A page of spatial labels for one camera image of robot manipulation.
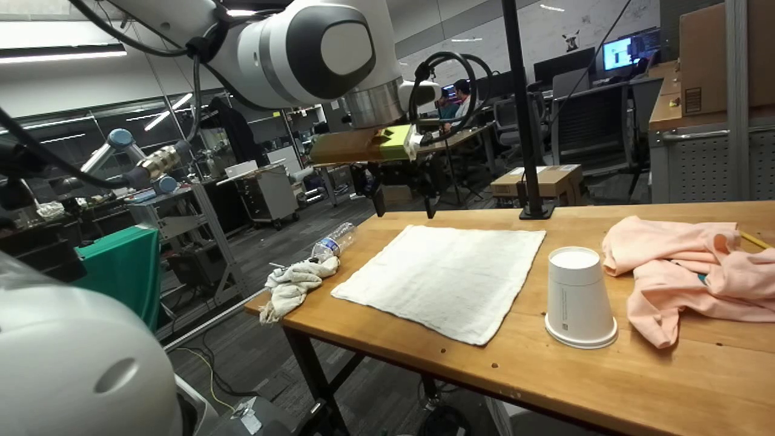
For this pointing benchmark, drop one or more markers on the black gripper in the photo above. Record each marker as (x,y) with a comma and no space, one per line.
(416,175)

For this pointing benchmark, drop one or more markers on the white square cloth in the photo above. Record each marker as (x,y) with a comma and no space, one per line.
(454,282)

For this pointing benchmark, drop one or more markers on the grey background robot arm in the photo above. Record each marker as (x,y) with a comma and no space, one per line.
(146,170)

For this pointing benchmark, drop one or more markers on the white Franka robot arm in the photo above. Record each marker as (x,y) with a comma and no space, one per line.
(75,362)

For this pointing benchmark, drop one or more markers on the pink crumpled cloth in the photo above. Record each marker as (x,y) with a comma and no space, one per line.
(688,268)

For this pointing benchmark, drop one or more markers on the clear plastic water bottle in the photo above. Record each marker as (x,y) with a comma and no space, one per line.
(335,243)

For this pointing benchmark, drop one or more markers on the seated person in background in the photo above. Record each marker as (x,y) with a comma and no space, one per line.
(454,100)

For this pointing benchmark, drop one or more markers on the black vertical pole stand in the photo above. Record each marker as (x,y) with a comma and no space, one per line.
(534,203)

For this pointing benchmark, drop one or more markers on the cardboard box on floor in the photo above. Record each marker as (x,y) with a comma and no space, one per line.
(553,182)

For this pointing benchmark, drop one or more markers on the white crumpled rag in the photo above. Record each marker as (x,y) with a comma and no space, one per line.
(292,285)

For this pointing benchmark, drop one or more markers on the white paper cup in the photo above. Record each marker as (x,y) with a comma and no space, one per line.
(577,302)

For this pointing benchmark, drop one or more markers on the computer monitor lit screen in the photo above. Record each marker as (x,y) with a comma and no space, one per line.
(620,55)

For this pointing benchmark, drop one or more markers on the grey drawer cabinet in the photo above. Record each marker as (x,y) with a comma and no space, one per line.
(692,167)

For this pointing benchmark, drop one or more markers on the green bin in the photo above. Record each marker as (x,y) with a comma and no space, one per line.
(127,268)

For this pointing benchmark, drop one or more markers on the large cardboard box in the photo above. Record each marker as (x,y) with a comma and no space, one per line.
(702,60)

